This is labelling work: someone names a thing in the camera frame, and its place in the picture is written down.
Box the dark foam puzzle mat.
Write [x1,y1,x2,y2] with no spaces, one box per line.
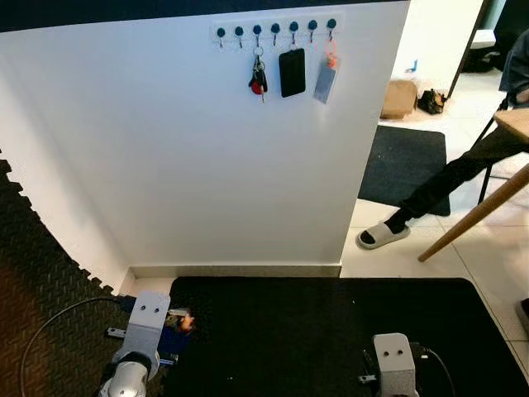
[0,151,168,397]

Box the wooden table top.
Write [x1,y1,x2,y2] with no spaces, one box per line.
[493,107,529,142]

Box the white wall hook rack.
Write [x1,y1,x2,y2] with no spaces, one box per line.
[210,14,345,50]

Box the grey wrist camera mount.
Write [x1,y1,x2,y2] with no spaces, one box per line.
[373,332,417,397]
[122,290,173,366]

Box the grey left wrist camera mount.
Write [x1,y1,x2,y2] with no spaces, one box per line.
[122,290,173,366]

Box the white slipper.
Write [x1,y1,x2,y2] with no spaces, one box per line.
[356,220,412,251]

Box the black rubber floor mat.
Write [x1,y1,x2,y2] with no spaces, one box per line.
[155,276,519,397]

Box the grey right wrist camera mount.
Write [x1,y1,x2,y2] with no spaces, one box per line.
[373,332,417,397]

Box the brown cardboard box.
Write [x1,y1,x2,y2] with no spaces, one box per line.
[381,78,420,120]

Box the dark grey doormat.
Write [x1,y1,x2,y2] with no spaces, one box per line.
[357,125,452,218]

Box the person leg in black trousers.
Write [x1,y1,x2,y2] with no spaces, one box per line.
[384,124,529,237]

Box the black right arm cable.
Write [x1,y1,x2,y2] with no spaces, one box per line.
[412,342,457,397]

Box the clear badge holder orange clip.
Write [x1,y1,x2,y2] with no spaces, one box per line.
[312,50,341,106]

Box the small black bag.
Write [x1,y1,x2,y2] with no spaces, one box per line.
[417,88,448,116]

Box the key bunch with red fob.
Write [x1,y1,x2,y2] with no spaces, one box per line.
[248,47,269,104]

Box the wooden table leg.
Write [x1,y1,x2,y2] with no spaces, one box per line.
[417,164,529,264]

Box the black card holder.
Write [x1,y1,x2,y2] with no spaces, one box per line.
[278,47,307,99]

